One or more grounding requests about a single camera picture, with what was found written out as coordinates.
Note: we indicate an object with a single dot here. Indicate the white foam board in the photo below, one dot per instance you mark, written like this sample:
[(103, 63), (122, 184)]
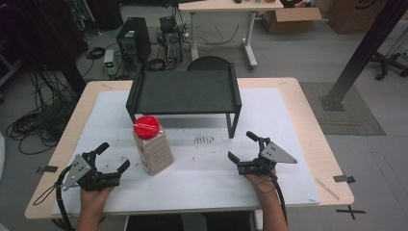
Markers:
[(208, 179)]

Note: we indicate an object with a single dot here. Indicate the person's left hand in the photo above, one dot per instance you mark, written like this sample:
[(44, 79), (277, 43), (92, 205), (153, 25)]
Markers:
[(93, 199)]

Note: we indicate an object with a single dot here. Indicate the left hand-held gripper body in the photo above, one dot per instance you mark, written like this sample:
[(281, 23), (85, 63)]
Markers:
[(74, 171)]

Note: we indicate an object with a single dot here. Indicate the black chair backrest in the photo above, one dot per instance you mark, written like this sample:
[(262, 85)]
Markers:
[(208, 64)]

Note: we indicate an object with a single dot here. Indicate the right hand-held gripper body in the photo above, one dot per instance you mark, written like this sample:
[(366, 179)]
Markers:
[(275, 155)]

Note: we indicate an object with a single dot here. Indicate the clear jar with red lid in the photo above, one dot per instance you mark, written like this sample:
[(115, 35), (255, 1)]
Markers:
[(154, 150)]

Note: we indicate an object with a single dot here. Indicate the office chair base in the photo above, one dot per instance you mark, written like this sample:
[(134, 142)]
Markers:
[(386, 64)]

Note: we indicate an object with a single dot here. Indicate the black metal shelf rack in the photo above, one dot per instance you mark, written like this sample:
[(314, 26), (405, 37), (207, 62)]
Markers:
[(186, 91)]

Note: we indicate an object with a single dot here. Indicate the black tape strip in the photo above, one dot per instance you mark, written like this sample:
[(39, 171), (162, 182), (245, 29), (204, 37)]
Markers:
[(48, 169), (344, 179)]

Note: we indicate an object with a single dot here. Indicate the black metal post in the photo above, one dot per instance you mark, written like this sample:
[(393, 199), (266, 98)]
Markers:
[(362, 54)]

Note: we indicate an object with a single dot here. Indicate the black computer tower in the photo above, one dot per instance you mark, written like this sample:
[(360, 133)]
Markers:
[(134, 38)]

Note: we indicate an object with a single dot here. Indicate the white desk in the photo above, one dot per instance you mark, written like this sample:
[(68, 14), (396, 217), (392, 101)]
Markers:
[(224, 5)]

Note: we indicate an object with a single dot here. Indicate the open grey computer case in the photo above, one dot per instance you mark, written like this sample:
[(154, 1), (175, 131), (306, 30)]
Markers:
[(171, 41)]

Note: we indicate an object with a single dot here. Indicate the dark curtain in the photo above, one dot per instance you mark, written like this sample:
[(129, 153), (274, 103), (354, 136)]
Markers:
[(35, 38)]

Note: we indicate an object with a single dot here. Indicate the person's dark trousers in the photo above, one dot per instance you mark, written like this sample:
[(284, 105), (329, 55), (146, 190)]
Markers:
[(154, 223)]

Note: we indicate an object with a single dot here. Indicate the black tape cross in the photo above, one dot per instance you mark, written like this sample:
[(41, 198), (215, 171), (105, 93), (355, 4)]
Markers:
[(351, 211)]

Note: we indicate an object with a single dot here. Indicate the grey floor mat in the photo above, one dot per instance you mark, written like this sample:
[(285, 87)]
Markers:
[(352, 123)]

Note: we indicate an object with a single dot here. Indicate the large closed cardboard box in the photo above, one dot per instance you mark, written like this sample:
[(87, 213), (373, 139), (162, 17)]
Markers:
[(352, 16)]

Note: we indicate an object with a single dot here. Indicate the open cardboard box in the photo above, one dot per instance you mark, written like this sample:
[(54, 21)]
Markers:
[(292, 19)]

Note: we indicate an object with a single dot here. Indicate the person's right hand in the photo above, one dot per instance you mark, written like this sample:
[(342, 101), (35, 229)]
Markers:
[(263, 186)]

